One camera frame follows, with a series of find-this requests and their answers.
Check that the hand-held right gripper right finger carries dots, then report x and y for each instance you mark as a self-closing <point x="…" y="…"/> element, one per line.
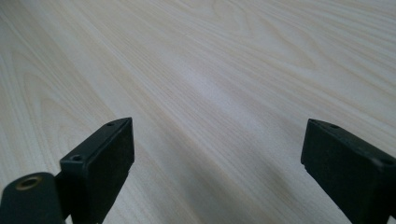
<point x="351" y="174"/>

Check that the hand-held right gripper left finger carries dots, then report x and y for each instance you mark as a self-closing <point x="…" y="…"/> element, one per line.
<point x="99" y="168"/>

